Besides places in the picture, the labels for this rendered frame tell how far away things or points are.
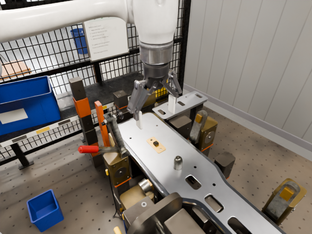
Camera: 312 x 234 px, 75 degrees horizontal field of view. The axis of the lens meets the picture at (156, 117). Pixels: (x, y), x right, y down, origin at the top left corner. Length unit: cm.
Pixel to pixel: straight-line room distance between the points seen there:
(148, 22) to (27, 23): 27
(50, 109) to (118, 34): 51
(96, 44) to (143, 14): 62
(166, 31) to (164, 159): 43
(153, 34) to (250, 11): 193
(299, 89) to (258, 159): 126
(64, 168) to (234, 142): 96
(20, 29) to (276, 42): 211
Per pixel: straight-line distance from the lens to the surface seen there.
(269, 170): 124
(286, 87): 241
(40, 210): 110
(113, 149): 67
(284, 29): 229
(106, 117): 59
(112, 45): 114
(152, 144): 79
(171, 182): 69
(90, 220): 100
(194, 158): 76
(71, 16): 62
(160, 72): 57
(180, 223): 42
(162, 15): 51
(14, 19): 58
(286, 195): 66
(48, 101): 90
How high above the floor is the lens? 157
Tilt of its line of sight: 38 degrees down
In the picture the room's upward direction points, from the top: straight up
